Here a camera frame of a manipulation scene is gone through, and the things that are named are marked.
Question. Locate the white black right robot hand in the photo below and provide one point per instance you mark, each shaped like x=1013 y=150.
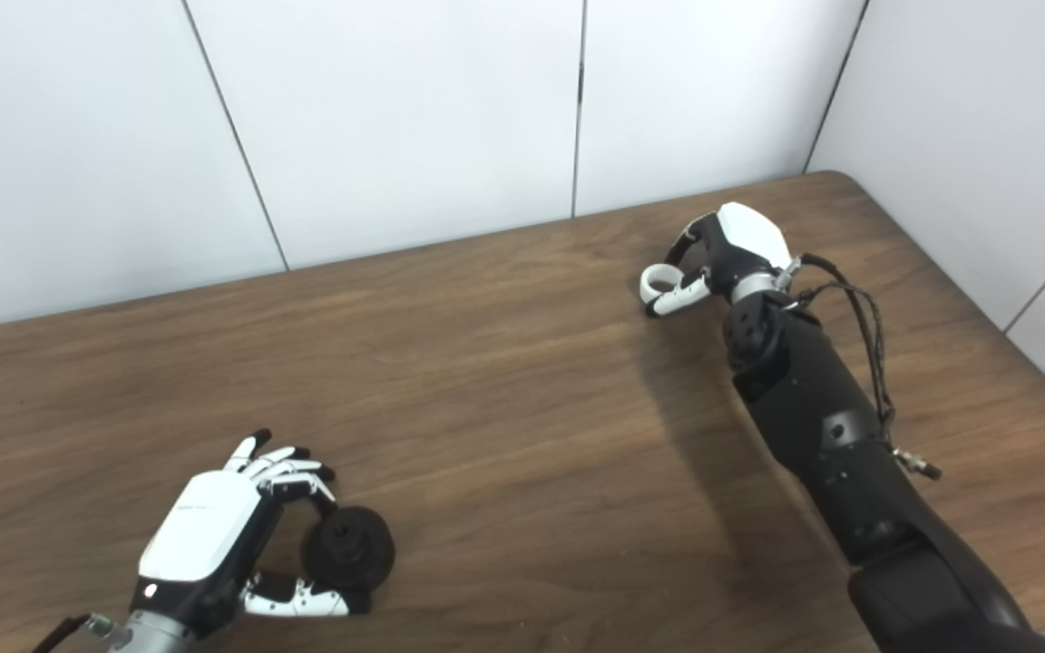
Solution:
x=749 y=236

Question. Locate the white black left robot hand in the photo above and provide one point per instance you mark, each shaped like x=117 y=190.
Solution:
x=200 y=531

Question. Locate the round black part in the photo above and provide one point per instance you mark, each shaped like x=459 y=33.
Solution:
x=355 y=544

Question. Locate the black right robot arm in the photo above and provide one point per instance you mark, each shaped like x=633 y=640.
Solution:
x=831 y=426

